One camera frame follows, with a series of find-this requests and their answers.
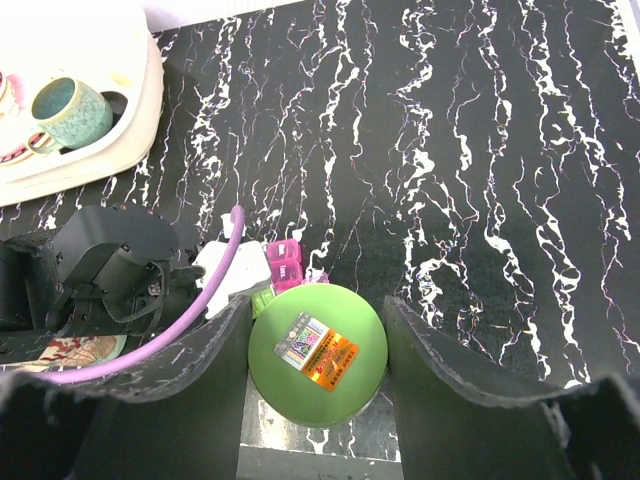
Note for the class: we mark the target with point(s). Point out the pink plate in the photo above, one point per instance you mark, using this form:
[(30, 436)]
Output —
[(16, 122)]

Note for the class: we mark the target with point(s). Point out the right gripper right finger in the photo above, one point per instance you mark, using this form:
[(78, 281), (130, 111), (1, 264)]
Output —
[(460, 416)]

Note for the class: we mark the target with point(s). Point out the white plastic dish tub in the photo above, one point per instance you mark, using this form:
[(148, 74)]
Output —
[(106, 45)]

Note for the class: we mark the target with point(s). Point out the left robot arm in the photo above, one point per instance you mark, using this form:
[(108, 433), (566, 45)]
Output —
[(107, 271)]

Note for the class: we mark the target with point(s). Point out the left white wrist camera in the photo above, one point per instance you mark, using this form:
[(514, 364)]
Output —
[(248, 272)]

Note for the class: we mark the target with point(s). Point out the green pill bottle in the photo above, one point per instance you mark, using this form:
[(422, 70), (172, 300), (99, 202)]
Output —
[(260, 300)]

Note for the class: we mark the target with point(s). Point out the cream ceramic mug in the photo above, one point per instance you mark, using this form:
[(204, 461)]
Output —
[(78, 352)]

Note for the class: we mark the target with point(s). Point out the black saucer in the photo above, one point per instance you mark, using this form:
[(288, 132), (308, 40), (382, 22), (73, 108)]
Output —
[(90, 118)]

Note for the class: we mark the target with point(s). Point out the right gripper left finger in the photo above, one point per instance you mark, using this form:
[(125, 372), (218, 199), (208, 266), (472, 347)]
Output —
[(177, 415)]

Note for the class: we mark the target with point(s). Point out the green pill bottle cap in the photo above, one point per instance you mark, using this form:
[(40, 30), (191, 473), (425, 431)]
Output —
[(318, 354)]

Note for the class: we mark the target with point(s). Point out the teal ceramic mug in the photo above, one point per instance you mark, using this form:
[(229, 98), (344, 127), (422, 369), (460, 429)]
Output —
[(48, 107)]

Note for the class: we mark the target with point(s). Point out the pink weekly pill organizer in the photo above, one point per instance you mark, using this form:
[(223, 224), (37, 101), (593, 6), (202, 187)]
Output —
[(285, 261)]

